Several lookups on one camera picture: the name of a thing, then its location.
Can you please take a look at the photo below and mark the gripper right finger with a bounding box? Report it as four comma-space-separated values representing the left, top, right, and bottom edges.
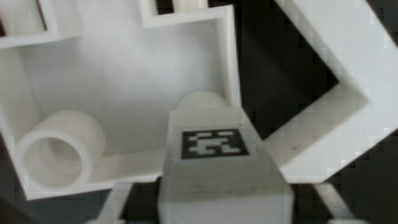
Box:
313, 183, 365, 224

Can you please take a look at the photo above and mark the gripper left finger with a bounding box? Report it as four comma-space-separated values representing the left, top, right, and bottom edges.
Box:
86, 183, 134, 224

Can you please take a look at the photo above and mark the white chair leg tagged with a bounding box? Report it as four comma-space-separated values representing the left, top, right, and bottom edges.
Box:
159, 91, 294, 224

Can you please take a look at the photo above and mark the white chair seat part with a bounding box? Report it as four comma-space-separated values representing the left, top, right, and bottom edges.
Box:
0, 0, 242, 199

